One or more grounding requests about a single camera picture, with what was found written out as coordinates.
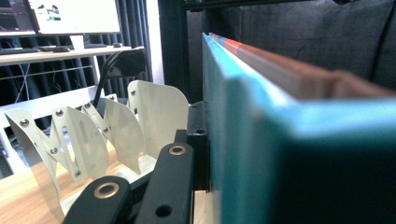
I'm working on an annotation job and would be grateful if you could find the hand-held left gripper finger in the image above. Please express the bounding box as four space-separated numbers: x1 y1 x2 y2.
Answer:
186 101 210 191

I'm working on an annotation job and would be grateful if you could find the colourful picture book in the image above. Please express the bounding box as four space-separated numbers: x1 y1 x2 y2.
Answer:
201 32 396 224

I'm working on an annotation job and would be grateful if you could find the translucent plastic book rack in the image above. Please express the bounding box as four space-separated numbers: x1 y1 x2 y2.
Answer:
3 79 191 224

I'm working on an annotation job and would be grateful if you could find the black folding chair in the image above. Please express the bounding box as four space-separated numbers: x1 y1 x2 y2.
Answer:
92 46 148 108

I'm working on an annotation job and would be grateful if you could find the black cloth backdrop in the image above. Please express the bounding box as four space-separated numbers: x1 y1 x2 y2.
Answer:
186 2 396 91

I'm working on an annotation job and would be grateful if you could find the large bright monitor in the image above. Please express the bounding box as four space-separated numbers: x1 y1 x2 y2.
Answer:
24 0 122 50

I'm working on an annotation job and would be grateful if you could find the black keyboard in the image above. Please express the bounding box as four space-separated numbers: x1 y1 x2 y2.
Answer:
0 47 41 56

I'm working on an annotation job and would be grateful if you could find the dark-screen monitor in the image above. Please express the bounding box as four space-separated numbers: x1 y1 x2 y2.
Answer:
0 0 37 38

